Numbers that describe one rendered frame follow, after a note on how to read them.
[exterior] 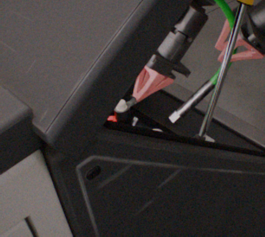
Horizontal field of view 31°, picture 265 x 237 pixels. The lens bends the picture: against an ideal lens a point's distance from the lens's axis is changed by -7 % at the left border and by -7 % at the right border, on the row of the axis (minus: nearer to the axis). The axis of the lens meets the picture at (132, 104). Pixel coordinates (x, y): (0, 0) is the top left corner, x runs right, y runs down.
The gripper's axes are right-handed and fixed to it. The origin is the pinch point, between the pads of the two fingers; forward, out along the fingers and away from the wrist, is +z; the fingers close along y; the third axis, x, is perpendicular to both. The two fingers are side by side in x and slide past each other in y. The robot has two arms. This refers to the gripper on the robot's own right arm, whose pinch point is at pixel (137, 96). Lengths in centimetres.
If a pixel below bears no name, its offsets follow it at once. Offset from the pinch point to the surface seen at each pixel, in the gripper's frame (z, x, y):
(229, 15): -22.3, 11.0, 3.6
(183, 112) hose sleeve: -3.9, 10.3, -1.1
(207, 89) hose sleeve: -9.5, 10.9, -2.2
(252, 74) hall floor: -1, -105, -166
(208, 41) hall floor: 1, -148, -166
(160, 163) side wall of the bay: -9, 39, 31
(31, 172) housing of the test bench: -8, 42, 44
